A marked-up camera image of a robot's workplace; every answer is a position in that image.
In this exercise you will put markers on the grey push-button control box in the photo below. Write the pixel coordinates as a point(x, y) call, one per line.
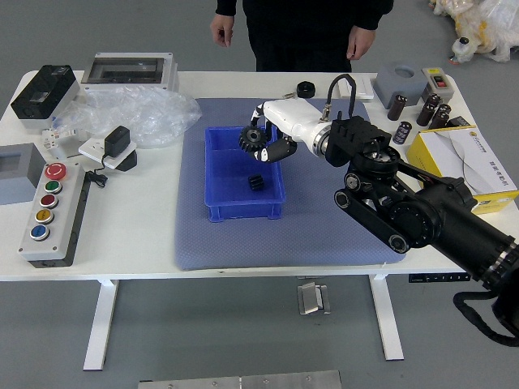
point(48, 215)

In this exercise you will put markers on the person's left hand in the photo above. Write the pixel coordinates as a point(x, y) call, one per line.
point(361, 42)

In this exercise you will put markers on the plastic-wrapped bundle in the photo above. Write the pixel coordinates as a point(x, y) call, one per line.
point(486, 28)

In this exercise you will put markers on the big black gear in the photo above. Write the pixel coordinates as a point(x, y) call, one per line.
point(252, 138)

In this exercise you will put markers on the black table control panel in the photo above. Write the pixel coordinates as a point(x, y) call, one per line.
point(440, 278)

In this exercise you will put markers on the grey metal plate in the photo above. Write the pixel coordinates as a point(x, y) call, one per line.
point(243, 383)

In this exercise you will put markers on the person's right hand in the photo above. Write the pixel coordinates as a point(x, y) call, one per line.
point(222, 30)

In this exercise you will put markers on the clear plastic bag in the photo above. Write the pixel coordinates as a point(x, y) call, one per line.
point(150, 113)

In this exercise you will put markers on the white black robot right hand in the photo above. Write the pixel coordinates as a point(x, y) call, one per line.
point(292, 115)

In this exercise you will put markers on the small black gear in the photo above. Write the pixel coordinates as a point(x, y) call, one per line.
point(256, 183)

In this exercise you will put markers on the black capacitor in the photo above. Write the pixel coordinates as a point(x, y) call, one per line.
point(402, 133)

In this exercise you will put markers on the grey red-black button switch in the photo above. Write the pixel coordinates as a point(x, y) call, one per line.
point(438, 83)

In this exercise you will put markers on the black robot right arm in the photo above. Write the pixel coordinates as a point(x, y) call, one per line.
point(425, 210)

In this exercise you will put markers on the small flat black module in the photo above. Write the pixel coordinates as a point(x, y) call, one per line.
point(461, 121)

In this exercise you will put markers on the black box with white base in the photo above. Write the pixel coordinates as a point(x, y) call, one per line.
point(42, 95)

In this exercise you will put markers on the grey enclosure with clear window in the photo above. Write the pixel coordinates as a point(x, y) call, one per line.
point(125, 71)

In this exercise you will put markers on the white wall switch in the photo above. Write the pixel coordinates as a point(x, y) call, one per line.
point(364, 86)

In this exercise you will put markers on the white table leg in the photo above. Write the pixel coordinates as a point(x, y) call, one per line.
point(389, 324)
point(99, 324)

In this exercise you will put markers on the blue plastic box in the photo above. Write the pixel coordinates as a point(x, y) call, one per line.
point(231, 190)

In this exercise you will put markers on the white power socket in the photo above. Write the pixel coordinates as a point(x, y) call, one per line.
point(91, 148)

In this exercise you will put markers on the grey box with window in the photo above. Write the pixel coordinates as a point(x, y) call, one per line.
point(16, 174)

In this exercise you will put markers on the metal floor bracket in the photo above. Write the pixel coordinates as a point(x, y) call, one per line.
point(310, 300)

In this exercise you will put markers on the person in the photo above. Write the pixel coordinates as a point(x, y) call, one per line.
point(304, 32)

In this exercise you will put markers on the grey block with round hole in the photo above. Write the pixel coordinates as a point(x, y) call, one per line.
point(399, 83)

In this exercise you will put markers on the blue-grey padded mat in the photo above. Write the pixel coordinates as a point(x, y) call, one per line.
point(292, 239)

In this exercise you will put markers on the black power adapter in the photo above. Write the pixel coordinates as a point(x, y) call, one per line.
point(117, 139)

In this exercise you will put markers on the yellow white cardboard box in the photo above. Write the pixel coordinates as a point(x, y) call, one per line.
point(466, 158)

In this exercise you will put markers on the black round knob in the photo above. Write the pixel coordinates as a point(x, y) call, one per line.
point(306, 90)

